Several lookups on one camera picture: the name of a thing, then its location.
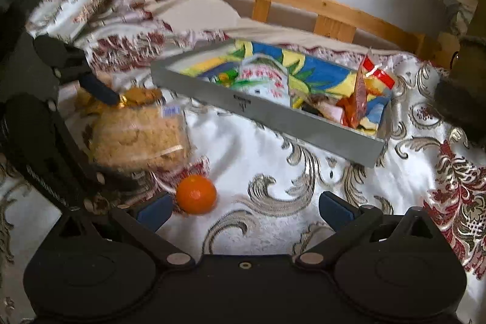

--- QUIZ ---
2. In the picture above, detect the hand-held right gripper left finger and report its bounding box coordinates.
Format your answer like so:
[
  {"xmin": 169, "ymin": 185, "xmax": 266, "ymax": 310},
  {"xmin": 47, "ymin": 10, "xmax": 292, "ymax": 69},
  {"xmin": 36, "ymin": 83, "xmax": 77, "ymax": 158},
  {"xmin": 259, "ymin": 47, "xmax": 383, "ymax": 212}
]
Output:
[{"xmin": 57, "ymin": 192, "xmax": 196, "ymax": 268}]

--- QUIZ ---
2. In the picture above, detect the cream pillow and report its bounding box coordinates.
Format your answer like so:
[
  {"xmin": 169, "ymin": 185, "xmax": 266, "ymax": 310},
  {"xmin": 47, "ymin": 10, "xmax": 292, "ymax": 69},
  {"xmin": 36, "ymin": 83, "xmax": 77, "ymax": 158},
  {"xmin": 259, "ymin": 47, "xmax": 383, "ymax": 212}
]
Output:
[{"xmin": 146, "ymin": 0, "xmax": 365, "ymax": 52}]

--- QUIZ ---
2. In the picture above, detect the orange snack packet red band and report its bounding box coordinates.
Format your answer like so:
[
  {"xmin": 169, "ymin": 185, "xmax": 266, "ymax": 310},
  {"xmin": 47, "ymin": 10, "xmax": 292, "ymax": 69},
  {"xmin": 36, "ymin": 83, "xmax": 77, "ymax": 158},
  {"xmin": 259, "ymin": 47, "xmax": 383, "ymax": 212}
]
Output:
[{"xmin": 355, "ymin": 47, "xmax": 396, "ymax": 129}]

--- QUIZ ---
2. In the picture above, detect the pink snack packet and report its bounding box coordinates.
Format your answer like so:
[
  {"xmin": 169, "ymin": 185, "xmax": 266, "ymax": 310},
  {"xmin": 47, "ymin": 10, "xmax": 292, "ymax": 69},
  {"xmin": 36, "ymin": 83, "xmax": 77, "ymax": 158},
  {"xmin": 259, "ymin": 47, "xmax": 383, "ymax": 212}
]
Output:
[{"xmin": 321, "ymin": 106, "xmax": 344, "ymax": 120}]

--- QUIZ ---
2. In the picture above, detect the small orange jelly packet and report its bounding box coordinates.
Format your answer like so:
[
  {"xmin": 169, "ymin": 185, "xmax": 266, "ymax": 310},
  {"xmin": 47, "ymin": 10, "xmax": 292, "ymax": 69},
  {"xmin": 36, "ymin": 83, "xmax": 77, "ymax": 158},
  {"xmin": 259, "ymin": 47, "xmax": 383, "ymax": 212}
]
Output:
[{"xmin": 336, "ymin": 96, "xmax": 359, "ymax": 127}]

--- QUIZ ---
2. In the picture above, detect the grey box colourful lining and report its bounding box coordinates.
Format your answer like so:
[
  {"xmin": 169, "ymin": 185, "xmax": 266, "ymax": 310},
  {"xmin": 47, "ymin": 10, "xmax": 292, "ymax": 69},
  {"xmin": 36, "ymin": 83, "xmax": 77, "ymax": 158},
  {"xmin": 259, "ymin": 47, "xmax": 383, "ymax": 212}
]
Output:
[{"xmin": 151, "ymin": 39, "xmax": 397, "ymax": 169}]

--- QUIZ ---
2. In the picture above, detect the clear bag of rice cakes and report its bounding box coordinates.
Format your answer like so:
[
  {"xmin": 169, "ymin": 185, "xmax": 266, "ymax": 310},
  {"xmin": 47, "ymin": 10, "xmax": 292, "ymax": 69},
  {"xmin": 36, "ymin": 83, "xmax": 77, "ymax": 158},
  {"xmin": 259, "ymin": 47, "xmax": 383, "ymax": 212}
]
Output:
[{"xmin": 78, "ymin": 87, "xmax": 191, "ymax": 173}]

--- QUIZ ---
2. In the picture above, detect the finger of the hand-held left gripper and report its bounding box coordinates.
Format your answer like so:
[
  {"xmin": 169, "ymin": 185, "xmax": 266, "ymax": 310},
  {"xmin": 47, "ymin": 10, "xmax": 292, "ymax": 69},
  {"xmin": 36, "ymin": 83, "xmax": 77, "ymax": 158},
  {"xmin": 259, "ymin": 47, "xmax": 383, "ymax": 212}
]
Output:
[
  {"xmin": 3, "ymin": 92, "xmax": 152, "ymax": 213},
  {"xmin": 33, "ymin": 35, "xmax": 119, "ymax": 107}
]

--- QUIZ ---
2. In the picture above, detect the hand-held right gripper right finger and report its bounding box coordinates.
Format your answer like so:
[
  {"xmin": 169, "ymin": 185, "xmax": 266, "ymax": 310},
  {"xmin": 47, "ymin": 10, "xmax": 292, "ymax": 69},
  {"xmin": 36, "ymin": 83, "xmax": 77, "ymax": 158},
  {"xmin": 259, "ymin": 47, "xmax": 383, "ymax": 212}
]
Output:
[{"xmin": 295, "ymin": 191, "xmax": 437, "ymax": 268}]

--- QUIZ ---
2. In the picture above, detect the orange tangerine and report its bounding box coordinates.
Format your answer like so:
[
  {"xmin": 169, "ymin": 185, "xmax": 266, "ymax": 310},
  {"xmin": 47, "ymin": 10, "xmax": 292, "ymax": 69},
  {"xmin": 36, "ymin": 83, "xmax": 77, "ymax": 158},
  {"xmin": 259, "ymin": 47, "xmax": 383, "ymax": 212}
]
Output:
[{"xmin": 176, "ymin": 175, "xmax": 218, "ymax": 214}]

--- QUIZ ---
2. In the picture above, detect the floral satin blanket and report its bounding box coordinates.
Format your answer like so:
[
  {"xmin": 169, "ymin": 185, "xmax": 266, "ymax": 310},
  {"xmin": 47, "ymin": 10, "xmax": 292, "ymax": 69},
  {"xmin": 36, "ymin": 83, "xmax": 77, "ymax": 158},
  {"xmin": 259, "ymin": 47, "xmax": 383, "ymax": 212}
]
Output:
[{"xmin": 0, "ymin": 0, "xmax": 486, "ymax": 324}]

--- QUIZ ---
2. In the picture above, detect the green white snack packet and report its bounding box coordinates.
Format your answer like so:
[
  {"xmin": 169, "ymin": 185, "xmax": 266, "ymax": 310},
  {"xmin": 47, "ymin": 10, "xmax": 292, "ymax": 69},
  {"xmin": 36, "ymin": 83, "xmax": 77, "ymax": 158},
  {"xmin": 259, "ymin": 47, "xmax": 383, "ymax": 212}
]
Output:
[{"xmin": 237, "ymin": 53, "xmax": 293, "ymax": 106}]

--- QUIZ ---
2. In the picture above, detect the olive coat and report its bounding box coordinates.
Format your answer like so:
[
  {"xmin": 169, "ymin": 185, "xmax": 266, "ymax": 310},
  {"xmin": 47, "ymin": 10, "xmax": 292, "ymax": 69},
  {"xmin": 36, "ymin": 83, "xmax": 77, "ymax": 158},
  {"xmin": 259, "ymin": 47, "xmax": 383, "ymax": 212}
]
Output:
[{"xmin": 435, "ymin": 0, "xmax": 486, "ymax": 142}]

